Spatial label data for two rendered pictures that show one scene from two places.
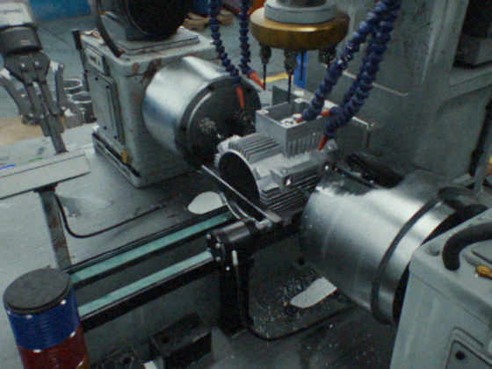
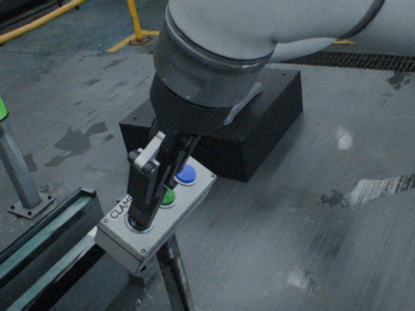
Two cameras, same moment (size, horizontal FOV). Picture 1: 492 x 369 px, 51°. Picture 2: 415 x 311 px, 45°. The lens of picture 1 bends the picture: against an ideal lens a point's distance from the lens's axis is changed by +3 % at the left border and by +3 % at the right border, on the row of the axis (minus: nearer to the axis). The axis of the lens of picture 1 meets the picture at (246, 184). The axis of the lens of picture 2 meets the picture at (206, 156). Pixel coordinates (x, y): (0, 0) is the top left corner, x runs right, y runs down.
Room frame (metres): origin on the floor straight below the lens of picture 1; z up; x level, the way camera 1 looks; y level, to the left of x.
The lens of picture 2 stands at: (1.40, 0.33, 1.44)
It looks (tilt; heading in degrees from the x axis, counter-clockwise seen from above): 32 degrees down; 163
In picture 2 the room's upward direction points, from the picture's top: 11 degrees counter-clockwise
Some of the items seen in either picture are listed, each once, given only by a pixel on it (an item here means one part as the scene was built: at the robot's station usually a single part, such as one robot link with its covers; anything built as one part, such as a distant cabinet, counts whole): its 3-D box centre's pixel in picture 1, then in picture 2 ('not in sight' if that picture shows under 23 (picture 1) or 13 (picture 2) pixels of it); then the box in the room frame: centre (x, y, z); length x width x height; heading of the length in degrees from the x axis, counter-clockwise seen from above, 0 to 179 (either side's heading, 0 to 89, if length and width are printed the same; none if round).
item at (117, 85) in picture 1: (151, 97); not in sight; (1.41, 0.28, 0.99); 0.35 x 0.31 x 0.37; 35
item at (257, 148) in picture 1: (276, 172); not in sight; (0.93, -0.06, 1.02); 0.20 x 0.19 x 0.19; 125
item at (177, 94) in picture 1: (191, 107); not in sight; (1.22, 0.14, 1.04); 0.37 x 0.25 x 0.25; 35
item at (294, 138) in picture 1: (293, 128); not in sight; (0.95, -0.10, 1.11); 0.12 x 0.11 x 0.07; 125
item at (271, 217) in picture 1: (238, 196); not in sight; (0.84, 0.01, 1.01); 0.26 x 0.04 x 0.03; 36
